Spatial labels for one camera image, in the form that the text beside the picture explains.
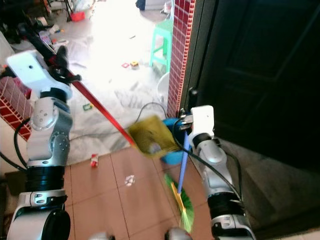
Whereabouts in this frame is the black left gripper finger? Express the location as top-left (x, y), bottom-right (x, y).
top-left (55, 45), bottom-right (71, 75)

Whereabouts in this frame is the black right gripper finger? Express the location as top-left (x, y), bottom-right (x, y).
top-left (184, 87), bottom-right (199, 116)

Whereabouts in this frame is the yellow dustpan with red handle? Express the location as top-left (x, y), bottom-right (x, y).
top-left (19, 22), bottom-right (181, 160)

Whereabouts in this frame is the blue-handled green yellow broom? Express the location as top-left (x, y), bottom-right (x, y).
top-left (163, 130), bottom-right (197, 234)

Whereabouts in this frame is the clear water bottle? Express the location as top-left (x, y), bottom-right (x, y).
top-left (38, 30), bottom-right (52, 46)

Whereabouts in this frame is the white plastic basin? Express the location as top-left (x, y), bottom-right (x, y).
top-left (157, 72), bottom-right (171, 104)

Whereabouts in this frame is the blue plastic bucket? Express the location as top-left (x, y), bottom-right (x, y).
top-left (162, 118), bottom-right (189, 166)

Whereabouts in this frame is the small red bucket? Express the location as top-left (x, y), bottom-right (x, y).
top-left (69, 12), bottom-right (86, 23)

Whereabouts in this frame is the green plastic stool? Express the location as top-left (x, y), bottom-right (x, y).
top-left (149, 19), bottom-right (176, 71)

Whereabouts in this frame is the dark wooden door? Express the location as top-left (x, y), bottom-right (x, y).
top-left (182, 0), bottom-right (320, 173)

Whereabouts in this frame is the red white wrapper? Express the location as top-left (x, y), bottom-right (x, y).
top-left (89, 153), bottom-right (100, 169)

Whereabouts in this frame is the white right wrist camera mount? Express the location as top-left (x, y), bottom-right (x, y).
top-left (189, 104), bottom-right (215, 139)

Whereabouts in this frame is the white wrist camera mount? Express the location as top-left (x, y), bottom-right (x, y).
top-left (189, 104), bottom-right (215, 139)
top-left (6, 49), bottom-right (57, 94)

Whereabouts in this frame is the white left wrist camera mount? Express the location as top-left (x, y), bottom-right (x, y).
top-left (6, 49), bottom-right (57, 94)

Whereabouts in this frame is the black floor cable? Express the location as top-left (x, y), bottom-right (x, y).
top-left (135, 102), bottom-right (170, 121)

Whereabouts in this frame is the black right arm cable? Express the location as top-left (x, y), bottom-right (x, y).
top-left (172, 120), bottom-right (243, 202)

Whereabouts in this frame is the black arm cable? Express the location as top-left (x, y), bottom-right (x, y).
top-left (172, 120), bottom-right (243, 202)
top-left (0, 70), bottom-right (42, 173)

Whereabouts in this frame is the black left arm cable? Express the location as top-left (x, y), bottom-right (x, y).
top-left (0, 70), bottom-right (42, 173)

